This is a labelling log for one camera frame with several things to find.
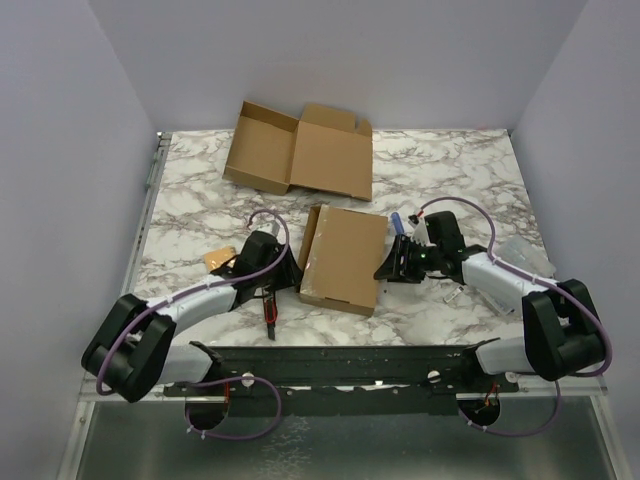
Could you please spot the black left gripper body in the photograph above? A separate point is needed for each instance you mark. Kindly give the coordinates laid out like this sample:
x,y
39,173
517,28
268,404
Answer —
x,y
281,276

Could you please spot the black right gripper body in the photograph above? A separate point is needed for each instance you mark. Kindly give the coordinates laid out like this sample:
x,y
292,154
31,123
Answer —
x,y
403,259

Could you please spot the red black utility knife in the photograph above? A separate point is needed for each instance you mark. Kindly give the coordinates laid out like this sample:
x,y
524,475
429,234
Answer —
x,y
270,311

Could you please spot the brown cardboard express box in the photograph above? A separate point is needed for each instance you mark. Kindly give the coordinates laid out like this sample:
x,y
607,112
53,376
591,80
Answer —
x,y
325,149

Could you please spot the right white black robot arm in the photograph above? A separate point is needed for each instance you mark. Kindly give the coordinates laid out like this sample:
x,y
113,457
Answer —
x,y
560,326

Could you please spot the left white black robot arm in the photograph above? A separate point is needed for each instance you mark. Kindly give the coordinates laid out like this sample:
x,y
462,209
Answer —
x,y
133,349

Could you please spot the clear plastic screw box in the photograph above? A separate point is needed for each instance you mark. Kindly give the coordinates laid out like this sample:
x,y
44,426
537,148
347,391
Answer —
x,y
518,252

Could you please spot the blue red screwdriver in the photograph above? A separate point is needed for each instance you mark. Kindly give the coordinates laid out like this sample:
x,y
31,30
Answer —
x,y
397,223

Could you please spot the small silver metal piece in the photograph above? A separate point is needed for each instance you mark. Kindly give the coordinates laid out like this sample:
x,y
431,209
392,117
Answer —
x,y
451,296

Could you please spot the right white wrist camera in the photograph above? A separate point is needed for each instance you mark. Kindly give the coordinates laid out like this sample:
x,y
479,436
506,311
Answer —
x,y
420,234

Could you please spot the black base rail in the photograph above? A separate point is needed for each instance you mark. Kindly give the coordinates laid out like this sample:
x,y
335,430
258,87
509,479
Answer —
x,y
367,380

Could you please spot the aluminium extrusion frame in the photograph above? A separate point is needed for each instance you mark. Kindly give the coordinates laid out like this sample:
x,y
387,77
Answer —
x,y
553,431

